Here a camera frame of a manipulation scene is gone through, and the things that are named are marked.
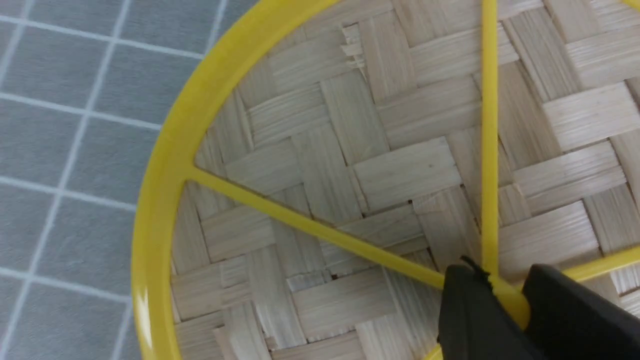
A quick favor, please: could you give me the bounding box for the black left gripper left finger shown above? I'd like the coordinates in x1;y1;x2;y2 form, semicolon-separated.
438;256;543;360

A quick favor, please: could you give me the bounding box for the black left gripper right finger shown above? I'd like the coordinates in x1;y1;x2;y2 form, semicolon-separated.
523;264;640;360

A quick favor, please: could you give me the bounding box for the yellow woven bamboo steamer lid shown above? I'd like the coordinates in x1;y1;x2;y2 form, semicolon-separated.
131;0;640;360

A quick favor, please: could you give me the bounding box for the grey checked tablecloth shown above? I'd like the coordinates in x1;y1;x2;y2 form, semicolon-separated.
1;0;254;360

